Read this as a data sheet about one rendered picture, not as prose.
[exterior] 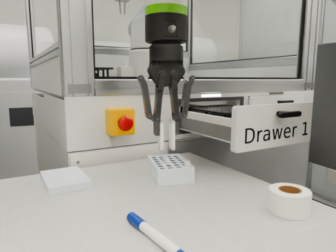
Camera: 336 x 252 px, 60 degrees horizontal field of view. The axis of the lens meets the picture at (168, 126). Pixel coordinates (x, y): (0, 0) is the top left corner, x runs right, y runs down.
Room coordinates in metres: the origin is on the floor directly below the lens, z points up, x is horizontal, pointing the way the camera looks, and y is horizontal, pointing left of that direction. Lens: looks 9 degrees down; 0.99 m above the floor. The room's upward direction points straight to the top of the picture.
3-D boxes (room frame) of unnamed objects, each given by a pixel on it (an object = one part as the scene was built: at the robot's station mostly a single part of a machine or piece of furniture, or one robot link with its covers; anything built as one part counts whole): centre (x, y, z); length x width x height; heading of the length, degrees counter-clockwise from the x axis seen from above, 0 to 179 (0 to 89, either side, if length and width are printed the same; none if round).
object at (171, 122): (0.66, -0.01, 0.86); 0.03 x 0.01 x 0.07; 14
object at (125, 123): (0.76, 0.11, 0.88); 0.04 x 0.03 x 0.04; 120
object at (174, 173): (0.67, 0.00, 0.78); 0.12 x 0.08 x 0.04; 14
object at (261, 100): (1.12, -0.42, 0.87); 0.29 x 0.02 x 0.11; 120
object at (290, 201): (0.48, -0.21, 0.78); 0.07 x 0.07 x 0.04
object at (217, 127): (0.92, -0.18, 0.86); 0.40 x 0.26 x 0.06; 30
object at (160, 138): (0.66, 0.02, 0.86); 0.03 x 0.01 x 0.07; 14
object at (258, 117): (0.74, -0.28, 0.87); 0.29 x 0.02 x 0.11; 120
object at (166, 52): (0.66, 0.00, 1.02); 0.08 x 0.07 x 0.09; 104
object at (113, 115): (0.79, 0.13, 0.88); 0.07 x 0.05 x 0.07; 120
